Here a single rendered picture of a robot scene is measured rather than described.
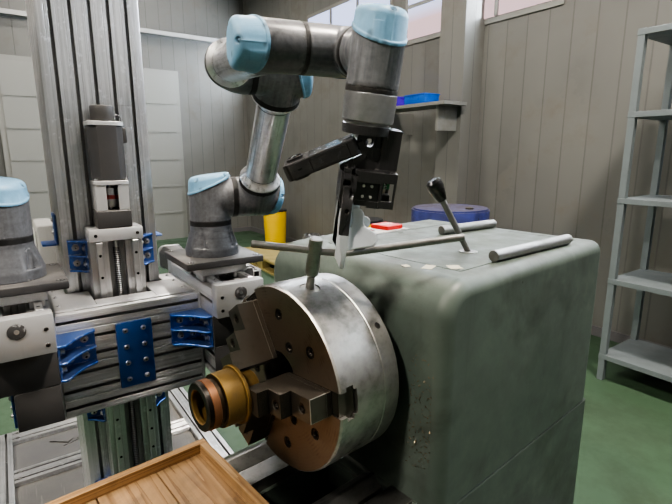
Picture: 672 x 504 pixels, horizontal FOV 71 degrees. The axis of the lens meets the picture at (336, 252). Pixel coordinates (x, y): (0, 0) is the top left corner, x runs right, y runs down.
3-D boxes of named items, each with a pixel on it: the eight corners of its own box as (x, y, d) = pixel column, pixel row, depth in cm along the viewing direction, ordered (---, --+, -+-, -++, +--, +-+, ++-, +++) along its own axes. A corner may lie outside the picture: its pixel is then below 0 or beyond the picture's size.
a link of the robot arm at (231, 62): (192, 38, 105) (234, -9, 62) (241, 42, 109) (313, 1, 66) (195, 93, 108) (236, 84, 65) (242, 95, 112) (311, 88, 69)
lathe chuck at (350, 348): (266, 389, 101) (278, 251, 90) (369, 488, 79) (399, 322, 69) (229, 403, 95) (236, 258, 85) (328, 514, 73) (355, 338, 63)
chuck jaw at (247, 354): (281, 359, 84) (258, 297, 87) (294, 351, 80) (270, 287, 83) (224, 378, 76) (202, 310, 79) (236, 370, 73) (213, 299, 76)
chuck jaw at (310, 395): (303, 362, 78) (352, 383, 69) (305, 391, 79) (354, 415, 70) (245, 383, 71) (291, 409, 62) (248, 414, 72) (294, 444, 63)
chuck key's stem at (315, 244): (301, 306, 77) (309, 239, 73) (301, 300, 79) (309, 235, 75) (314, 307, 77) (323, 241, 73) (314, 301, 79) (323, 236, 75)
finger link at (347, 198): (350, 235, 67) (355, 174, 67) (339, 234, 67) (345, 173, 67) (346, 236, 72) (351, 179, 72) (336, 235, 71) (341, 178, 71)
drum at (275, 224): (259, 245, 762) (258, 209, 750) (280, 242, 784) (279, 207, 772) (270, 249, 733) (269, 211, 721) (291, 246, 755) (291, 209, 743)
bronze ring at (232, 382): (236, 351, 78) (183, 367, 72) (267, 369, 71) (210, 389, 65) (239, 403, 80) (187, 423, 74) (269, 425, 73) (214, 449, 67)
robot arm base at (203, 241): (178, 251, 141) (176, 218, 139) (226, 245, 149) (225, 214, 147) (195, 260, 129) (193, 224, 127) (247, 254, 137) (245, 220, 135)
